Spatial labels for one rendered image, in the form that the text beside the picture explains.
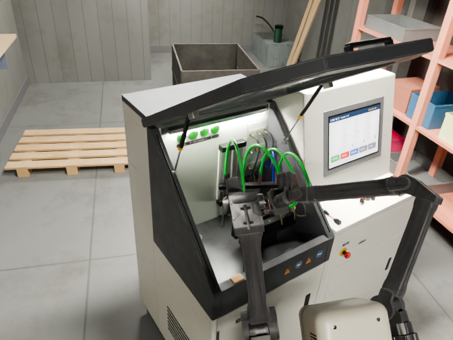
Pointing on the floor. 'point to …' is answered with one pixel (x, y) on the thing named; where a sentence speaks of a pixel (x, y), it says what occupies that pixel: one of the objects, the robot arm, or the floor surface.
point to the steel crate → (209, 62)
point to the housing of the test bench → (141, 222)
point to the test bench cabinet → (185, 305)
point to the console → (375, 234)
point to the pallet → (75, 156)
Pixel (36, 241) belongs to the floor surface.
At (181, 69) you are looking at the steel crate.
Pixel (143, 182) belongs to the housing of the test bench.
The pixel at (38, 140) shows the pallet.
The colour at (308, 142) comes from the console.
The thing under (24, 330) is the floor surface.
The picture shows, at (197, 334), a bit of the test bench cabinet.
